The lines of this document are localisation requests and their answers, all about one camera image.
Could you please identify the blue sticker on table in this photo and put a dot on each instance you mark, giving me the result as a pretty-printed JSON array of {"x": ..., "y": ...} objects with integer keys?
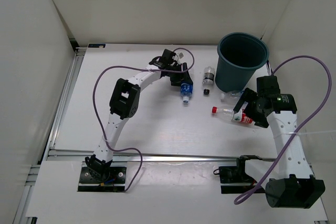
[{"x": 96, "y": 46}]

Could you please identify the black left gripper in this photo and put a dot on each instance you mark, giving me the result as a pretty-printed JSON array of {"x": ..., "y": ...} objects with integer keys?
[{"x": 183, "y": 76}]

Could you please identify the black label plastic bottle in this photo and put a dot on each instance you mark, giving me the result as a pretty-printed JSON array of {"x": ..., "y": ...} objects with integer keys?
[{"x": 208, "y": 80}]

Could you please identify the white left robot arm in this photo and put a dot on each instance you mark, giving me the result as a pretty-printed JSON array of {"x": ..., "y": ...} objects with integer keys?
[{"x": 124, "y": 104}]

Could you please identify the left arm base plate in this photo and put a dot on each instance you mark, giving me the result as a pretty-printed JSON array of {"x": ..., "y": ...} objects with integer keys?
[{"x": 112, "y": 181}]

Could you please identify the red label plastic bottle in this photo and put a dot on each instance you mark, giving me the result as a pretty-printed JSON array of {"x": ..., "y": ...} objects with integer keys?
[{"x": 226, "y": 114}]

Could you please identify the blue label plastic bottle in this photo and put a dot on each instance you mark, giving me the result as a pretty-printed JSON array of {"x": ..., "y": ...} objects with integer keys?
[{"x": 186, "y": 92}]

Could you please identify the dark teal plastic bin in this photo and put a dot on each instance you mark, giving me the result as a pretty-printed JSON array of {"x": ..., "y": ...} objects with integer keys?
[{"x": 239, "y": 56}]

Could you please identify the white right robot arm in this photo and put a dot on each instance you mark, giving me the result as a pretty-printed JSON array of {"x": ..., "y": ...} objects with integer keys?
[{"x": 288, "y": 181}]

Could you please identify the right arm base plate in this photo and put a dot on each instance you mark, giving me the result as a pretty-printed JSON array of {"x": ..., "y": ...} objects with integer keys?
[{"x": 233, "y": 178}]

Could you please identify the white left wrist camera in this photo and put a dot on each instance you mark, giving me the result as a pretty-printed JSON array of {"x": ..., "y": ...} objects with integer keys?
[{"x": 180, "y": 55}]

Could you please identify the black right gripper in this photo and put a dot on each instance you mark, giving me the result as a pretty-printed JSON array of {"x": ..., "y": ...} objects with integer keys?
[{"x": 248, "y": 94}]

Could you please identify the clear bottle light blue label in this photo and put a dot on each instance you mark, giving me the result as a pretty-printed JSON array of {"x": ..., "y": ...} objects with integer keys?
[{"x": 232, "y": 97}]

